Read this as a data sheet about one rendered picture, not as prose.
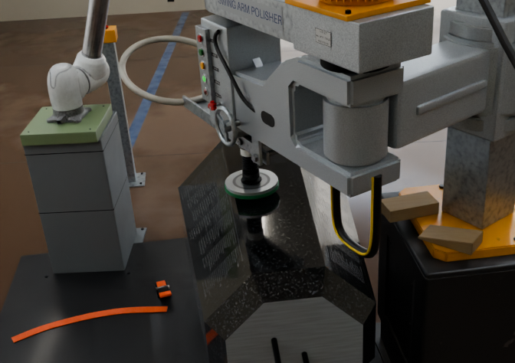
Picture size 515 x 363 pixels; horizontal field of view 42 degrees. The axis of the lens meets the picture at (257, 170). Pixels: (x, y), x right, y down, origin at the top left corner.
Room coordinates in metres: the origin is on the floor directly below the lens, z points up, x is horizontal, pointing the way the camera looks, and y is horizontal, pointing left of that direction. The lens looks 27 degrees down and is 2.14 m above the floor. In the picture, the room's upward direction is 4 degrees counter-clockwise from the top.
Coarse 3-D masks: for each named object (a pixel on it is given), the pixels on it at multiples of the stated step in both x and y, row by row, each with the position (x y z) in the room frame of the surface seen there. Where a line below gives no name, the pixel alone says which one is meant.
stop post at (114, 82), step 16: (112, 32) 4.16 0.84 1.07; (112, 48) 4.17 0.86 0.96; (112, 64) 4.17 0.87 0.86; (112, 80) 4.17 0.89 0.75; (112, 96) 4.17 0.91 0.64; (128, 128) 4.22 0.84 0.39; (128, 144) 4.17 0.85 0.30; (128, 160) 4.17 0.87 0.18; (128, 176) 4.17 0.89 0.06; (144, 176) 4.25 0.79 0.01
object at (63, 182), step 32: (32, 160) 3.12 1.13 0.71; (64, 160) 3.12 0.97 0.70; (96, 160) 3.11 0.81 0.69; (64, 192) 3.12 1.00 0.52; (96, 192) 3.11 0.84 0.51; (128, 192) 3.46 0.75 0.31; (64, 224) 3.12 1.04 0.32; (96, 224) 3.11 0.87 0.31; (128, 224) 3.34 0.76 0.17; (64, 256) 3.12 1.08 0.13; (96, 256) 3.11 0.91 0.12; (128, 256) 3.23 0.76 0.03
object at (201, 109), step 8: (184, 96) 2.76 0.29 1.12; (192, 104) 2.69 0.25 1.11; (200, 104) 2.77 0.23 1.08; (192, 112) 2.70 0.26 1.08; (200, 112) 2.63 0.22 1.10; (208, 112) 2.58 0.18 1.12; (208, 120) 2.57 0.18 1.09; (240, 144) 2.33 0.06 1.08; (248, 144) 2.29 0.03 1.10; (264, 152) 2.19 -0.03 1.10; (272, 152) 2.22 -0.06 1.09; (256, 160) 2.18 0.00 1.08; (264, 160) 2.19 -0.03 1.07
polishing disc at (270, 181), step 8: (232, 176) 2.46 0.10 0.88; (240, 176) 2.45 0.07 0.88; (264, 176) 2.44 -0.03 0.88; (272, 176) 2.43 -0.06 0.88; (232, 184) 2.39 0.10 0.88; (240, 184) 2.39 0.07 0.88; (264, 184) 2.37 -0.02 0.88; (272, 184) 2.37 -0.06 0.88; (232, 192) 2.34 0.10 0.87; (240, 192) 2.32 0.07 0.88; (248, 192) 2.31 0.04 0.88; (256, 192) 2.31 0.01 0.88; (264, 192) 2.32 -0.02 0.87
